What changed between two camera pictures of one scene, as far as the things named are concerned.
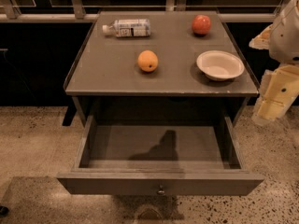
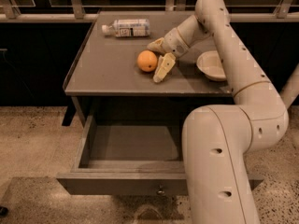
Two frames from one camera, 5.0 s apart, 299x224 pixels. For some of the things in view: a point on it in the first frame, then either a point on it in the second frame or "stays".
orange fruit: x=148 y=61 stays
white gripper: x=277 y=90 to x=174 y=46
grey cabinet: x=159 y=63 stays
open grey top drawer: x=159 y=155 stays
